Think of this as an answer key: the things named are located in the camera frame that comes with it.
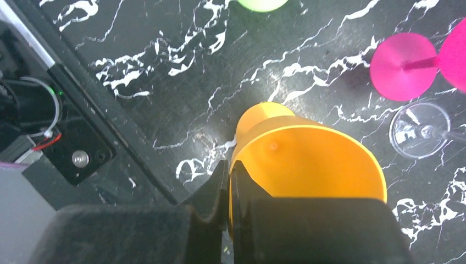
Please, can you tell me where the green plastic wine glass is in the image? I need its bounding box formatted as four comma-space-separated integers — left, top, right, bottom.
237, 0, 288, 13

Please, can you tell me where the orange plastic wine glass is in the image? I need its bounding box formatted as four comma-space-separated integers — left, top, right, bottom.
228, 102, 388, 234

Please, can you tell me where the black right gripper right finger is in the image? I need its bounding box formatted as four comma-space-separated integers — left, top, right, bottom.
230, 161, 413, 263

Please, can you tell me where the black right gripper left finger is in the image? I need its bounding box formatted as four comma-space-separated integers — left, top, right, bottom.
31, 160, 229, 263

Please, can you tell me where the magenta plastic wine glass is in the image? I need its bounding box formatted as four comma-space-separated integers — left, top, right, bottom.
369, 20, 465, 102

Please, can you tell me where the clear wine glass centre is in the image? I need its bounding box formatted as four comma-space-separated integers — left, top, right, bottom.
389, 101, 465, 160

